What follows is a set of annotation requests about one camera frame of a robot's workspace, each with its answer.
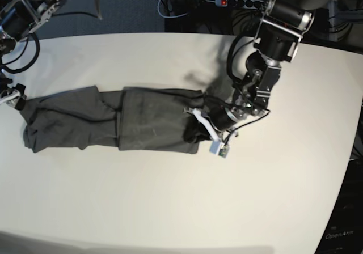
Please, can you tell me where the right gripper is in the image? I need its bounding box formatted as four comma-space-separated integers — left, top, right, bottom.
1, 84, 26, 111

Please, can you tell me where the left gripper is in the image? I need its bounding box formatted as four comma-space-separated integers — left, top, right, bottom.
183, 107, 239, 143

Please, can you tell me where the dark grey T-shirt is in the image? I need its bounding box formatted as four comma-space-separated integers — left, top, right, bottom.
20, 86, 207, 154

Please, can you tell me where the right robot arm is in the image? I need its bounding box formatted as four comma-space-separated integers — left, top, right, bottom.
1, 0, 66, 110

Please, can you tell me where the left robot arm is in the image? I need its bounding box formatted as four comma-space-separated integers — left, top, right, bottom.
183, 0, 332, 144

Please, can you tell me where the black OpenArm base box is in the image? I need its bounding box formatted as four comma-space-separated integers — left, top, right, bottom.
315, 159, 362, 253

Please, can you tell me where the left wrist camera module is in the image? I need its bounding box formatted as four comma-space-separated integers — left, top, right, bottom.
209, 141, 229, 158

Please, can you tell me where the white cable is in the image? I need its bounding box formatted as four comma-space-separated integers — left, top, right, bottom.
156, 0, 189, 19

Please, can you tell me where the aluminium frame profile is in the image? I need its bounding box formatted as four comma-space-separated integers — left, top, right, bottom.
328, 0, 362, 42

